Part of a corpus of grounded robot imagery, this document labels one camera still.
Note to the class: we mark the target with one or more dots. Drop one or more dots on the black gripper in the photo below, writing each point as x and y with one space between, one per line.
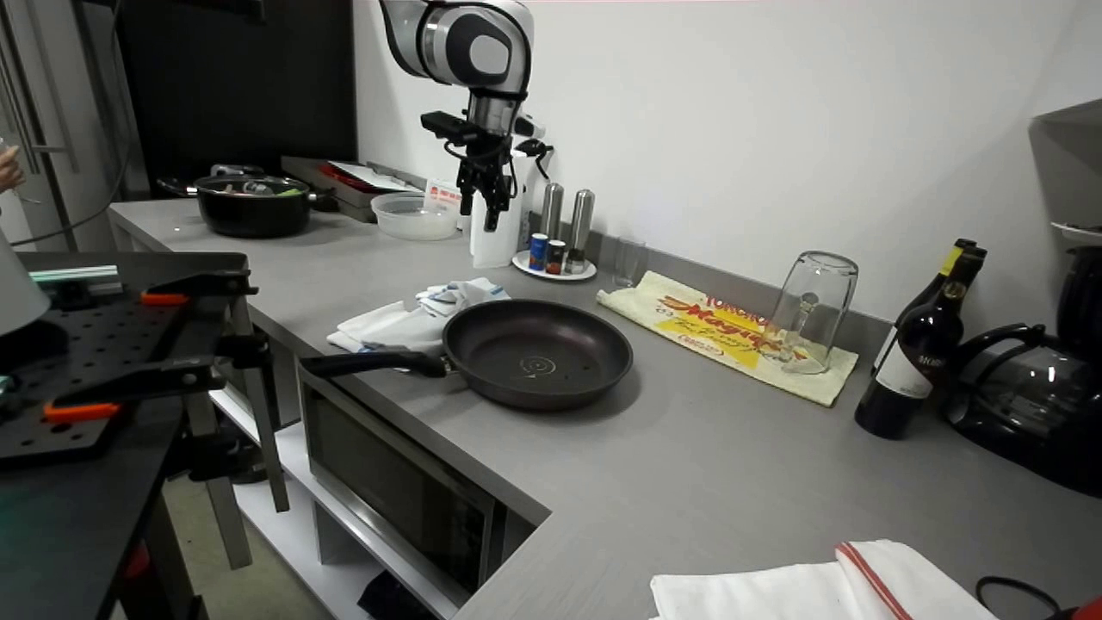
486 160

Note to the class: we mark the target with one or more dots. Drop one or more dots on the black frying pan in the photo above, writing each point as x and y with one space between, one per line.
534 349

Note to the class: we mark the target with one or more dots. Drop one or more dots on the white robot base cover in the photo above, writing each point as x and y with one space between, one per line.
17 295

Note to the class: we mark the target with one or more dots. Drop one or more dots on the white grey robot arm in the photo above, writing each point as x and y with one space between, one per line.
471 46

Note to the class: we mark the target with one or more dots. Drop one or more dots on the folded white cloth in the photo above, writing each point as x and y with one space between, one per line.
382 326

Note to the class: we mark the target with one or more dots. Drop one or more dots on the white cloth red stripe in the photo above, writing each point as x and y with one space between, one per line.
780 588

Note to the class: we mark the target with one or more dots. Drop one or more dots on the person hand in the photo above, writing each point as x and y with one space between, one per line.
7 166

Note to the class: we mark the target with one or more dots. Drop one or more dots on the white packet red label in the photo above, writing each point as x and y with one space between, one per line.
441 198

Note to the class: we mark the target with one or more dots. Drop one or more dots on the white paper towel roll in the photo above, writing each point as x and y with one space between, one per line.
497 244

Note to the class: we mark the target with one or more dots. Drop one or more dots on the steel shaker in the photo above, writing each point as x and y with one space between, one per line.
582 222
552 213

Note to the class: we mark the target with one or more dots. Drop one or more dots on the clear plastic container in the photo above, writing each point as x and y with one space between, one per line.
415 219

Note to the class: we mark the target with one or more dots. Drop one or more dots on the small blue jar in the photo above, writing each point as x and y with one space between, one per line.
537 250

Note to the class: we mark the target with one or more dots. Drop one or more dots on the small white plate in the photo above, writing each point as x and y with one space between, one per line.
572 275

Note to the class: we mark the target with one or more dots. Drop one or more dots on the flat grey box red print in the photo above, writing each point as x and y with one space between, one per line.
346 184

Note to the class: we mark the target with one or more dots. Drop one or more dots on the black bowl on counter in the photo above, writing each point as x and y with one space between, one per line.
253 206

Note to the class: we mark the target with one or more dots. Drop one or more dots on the yellow mat red print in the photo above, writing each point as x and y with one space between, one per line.
702 327

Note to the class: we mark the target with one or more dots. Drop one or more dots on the steel microwave oven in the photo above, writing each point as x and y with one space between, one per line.
382 482

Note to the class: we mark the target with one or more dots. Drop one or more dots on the clear glass mug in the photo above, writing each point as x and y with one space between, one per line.
814 306

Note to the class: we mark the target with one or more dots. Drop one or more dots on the black perforated board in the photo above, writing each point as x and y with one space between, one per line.
99 346

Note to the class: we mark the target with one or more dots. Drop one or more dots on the dark wine bottle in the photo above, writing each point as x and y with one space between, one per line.
914 355

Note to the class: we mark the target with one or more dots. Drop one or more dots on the grey black coffee maker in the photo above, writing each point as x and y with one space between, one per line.
1080 160

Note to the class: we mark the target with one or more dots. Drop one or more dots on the red object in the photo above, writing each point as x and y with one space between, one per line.
1088 609

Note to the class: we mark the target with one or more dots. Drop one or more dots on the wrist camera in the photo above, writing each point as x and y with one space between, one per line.
447 125

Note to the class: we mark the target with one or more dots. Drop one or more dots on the black wall panel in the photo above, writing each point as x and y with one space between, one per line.
234 87

